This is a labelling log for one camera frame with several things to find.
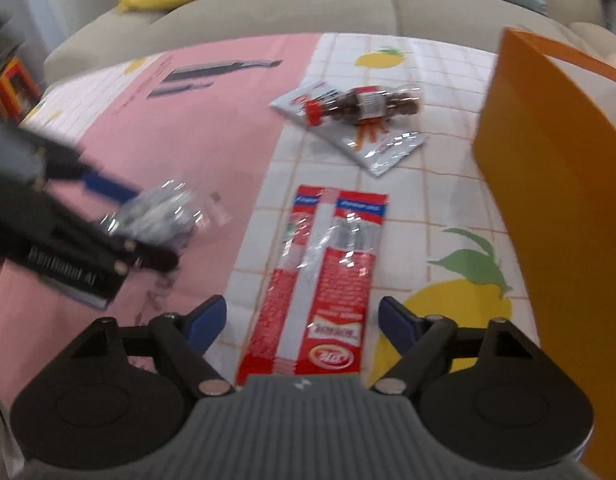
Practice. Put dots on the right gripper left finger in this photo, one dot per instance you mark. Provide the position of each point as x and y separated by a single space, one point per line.
183 340

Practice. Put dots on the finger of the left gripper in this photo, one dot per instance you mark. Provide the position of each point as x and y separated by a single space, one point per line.
108 187
142 254

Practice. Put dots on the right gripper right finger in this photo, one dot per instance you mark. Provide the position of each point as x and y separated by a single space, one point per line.
422 344

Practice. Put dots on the clear white candy bag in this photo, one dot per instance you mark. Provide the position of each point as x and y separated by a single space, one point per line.
169 215

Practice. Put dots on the red spicy strip packet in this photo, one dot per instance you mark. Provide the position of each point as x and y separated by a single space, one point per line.
313 317

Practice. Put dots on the white spicy strip packet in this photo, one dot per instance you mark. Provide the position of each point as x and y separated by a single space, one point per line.
376 147

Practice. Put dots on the cola bottle candy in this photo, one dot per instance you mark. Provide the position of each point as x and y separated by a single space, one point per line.
364 104

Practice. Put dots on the pink lemon tablecloth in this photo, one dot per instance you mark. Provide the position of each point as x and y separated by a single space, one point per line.
203 115

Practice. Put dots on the orange red stool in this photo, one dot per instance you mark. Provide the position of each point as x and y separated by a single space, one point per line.
19 93

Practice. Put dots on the orange cardboard box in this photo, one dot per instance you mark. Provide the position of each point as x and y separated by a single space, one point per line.
546 145

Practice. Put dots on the beige sofa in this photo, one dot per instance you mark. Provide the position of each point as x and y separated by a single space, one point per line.
118 36

